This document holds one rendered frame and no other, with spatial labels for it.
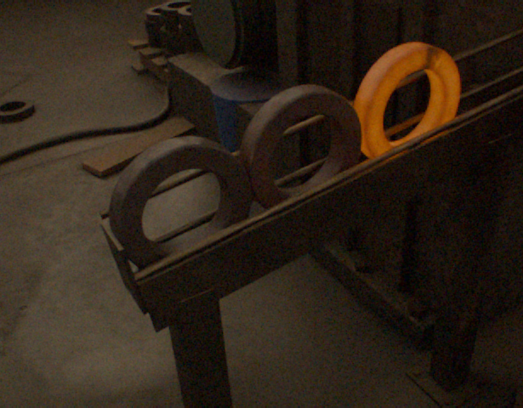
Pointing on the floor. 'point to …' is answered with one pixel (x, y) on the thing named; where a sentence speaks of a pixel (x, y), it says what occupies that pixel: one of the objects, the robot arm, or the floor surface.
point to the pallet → (166, 39)
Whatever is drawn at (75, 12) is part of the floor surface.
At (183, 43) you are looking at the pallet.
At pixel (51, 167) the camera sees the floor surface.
